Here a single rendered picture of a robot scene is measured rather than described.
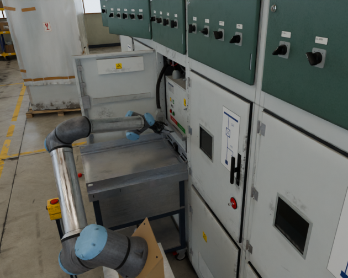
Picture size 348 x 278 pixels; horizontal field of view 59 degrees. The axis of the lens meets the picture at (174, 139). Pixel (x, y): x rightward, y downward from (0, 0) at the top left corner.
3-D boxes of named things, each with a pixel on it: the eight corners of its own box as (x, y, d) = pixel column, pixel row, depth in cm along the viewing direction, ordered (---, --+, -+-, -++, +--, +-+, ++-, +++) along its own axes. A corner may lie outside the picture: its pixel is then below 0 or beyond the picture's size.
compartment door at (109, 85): (87, 143, 260) (72, 54, 228) (160, 133, 273) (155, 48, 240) (87, 146, 254) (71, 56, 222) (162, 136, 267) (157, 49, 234)
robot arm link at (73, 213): (79, 273, 131) (51, 121, 157) (59, 281, 141) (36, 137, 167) (108, 264, 143) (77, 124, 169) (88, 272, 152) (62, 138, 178)
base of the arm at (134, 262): (153, 254, 135) (135, 247, 130) (128, 289, 135) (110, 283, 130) (140, 230, 151) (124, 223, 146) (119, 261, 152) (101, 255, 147)
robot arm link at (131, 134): (133, 130, 201) (133, 116, 209) (122, 138, 208) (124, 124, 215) (144, 135, 207) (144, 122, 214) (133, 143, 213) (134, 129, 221)
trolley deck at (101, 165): (89, 202, 195) (88, 194, 192) (81, 158, 248) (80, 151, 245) (188, 179, 214) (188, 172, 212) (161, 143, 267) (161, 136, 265)
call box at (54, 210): (50, 221, 179) (46, 207, 174) (50, 213, 185) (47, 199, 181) (64, 217, 181) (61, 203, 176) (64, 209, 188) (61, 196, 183)
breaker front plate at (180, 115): (188, 159, 216) (188, 94, 195) (167, 132, 257) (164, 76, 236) (190, 158, 216) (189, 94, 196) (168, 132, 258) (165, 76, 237)
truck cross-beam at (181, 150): (190, 166, 216) (190, 159, 213) (165, 136, 262) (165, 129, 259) (196, 165, 217) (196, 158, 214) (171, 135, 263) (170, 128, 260)
